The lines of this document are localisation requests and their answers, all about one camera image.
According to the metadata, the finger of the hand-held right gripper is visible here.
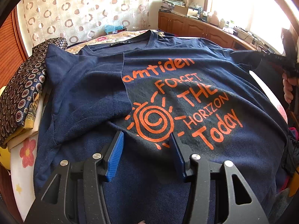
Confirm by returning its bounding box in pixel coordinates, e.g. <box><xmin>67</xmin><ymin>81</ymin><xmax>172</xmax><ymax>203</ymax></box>
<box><xmin>256</xmin><ymin>47</ymin><xmax>284</xmax><ymax>62</ymax></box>

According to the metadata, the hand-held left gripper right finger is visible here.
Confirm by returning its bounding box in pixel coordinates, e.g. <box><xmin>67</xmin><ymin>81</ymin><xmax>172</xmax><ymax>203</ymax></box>
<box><xmin>169</xmin><ymin>133</ymin><xmax>269</xmax><ymax>224</ymax></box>

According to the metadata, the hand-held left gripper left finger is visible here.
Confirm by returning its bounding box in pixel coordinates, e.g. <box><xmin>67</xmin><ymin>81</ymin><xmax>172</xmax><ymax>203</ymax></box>
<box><xmin>24</xmin><ymin>131</ymin><xmax>124</xmax><ymax>224</ymax></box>

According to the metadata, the navy t-shirt orange print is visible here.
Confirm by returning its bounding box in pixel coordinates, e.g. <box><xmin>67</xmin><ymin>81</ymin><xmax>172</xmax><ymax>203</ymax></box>
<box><xmin>33</xmin><ymin>30</ymin><xmax>290</xmax><ymax>224</ymax></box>

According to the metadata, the person's right hand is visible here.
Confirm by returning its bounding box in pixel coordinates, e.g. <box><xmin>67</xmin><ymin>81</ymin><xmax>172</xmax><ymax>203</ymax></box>
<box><xmin>282</xmin><ymin>72</ymin><xmax>298</xmax><ymax>103</ymax></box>

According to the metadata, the white device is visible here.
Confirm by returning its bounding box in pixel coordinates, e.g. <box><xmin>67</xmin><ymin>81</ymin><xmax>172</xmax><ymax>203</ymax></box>
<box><xmin>234</xmin><ymin>27</ymin><xmax>254</xmax><ymax>42</ymax></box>

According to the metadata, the bright window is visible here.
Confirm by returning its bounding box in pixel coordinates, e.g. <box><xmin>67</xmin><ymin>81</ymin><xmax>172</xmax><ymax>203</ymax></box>
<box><xmin>208</xmin><ymin>0</ymin><xmax>292</xmax><ymax>41</ymax></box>

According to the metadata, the dark jacket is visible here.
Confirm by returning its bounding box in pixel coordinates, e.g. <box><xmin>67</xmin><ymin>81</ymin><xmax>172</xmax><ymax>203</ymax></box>
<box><xmin>281</xmin><ymin>128</ymin><xmax>299</xmax><ymax>175</ymax></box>

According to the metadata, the wooden cabinet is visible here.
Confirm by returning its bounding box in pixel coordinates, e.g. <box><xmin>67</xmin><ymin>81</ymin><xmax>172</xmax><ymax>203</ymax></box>
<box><xmin>158</xmin><ymin>10</ymin><xmax>257</xmax><ymax>51</ymax></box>

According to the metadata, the yellow patterned folded cloth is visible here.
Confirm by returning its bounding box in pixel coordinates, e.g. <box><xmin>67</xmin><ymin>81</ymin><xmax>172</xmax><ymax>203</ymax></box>
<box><xmin>22</xmin><ymin>91</ymin><xmax>46</xmax><ymax>131</ymax></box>

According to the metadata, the cardboard box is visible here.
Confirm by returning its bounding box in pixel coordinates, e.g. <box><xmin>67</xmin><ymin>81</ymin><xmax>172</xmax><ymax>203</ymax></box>
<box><xmin>174</xmin><ymin>5</ymin><xmax>189</xmax><ymax>14</ymax></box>

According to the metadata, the stack of folded cloths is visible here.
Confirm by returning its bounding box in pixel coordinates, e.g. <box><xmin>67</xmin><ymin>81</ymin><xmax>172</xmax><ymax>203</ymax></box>
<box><xmin>161</xmin><ymin>0</ymin><xmax>186</xmax><ymax>8</ymax></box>

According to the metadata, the dark patterned folded cloth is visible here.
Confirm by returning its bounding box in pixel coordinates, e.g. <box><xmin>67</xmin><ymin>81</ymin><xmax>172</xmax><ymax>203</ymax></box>
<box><xmin>0</xmin><ymin>37</ymin><xmax>68</xmax><ymax>145</ymax></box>

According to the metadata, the beige floral blanket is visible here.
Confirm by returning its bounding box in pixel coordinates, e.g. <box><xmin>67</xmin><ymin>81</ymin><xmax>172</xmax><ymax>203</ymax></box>
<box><xmin>67</xmin><ymin>29</ymin><xmax>160</xmax><ymax>53</ymax></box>

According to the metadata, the teal cloth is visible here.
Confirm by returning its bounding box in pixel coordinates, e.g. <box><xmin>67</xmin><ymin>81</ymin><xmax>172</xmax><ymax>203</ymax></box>
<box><xmin>103</xmin><ymin>24</ymin><xmax>127</xmax><ymax>34</ymax></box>

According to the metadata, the wooden slatted panel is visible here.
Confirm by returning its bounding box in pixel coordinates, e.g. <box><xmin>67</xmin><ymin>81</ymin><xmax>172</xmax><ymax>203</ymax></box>
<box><xmin>0</xmin><ymin>12</ymin><xmax>28</xmax><ymax>87</ymax></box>

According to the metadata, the circle-patterned sheer curtain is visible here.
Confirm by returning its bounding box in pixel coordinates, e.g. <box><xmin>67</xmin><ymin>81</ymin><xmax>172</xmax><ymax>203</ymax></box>
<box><xmin>17</xmin><ymin>0</ymin><xmax>169</xmax><ymax>49</ymax></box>

